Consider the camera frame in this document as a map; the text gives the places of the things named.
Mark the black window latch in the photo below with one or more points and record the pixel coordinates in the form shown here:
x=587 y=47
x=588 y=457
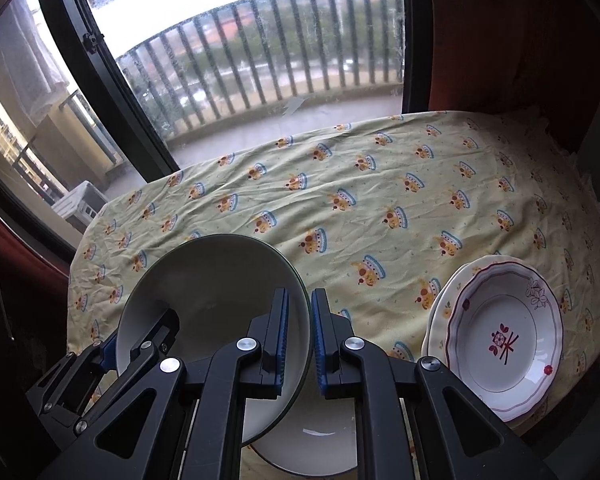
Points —
x=91 y=42

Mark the yellow printed tablecloth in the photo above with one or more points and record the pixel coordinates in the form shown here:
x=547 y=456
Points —
x=280 y=200

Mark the floral bowl with dark foot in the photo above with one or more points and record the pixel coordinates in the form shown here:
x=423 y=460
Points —
x=305 y=440

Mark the cream floral bowl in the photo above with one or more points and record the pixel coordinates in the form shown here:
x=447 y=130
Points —
x=210 y=285

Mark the red rimmed flower plate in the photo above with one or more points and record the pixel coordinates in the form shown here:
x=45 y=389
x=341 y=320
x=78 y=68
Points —
x=500 y=310

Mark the red curtain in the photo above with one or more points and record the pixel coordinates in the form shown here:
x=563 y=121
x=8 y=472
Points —
x=30 y=260
x=505 y=35

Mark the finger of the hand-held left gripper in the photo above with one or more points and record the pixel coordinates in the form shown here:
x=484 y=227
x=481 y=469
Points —
x=155 y=332
x=105 y=355

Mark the black window frame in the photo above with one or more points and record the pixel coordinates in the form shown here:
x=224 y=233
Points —
x=115 y=100

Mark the balcony railing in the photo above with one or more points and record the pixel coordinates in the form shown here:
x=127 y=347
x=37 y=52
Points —
x=260 y=1

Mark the hanging white cloth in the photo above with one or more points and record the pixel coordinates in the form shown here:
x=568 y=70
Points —
x=30 y=60

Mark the scalloped yellow flower plate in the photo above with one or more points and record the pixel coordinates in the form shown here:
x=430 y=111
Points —
x=445 y=312

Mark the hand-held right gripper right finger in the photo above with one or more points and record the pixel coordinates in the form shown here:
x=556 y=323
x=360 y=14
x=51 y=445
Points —
x=321 y=345

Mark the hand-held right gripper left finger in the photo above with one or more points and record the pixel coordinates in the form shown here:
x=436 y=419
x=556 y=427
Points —
x=282 y=340

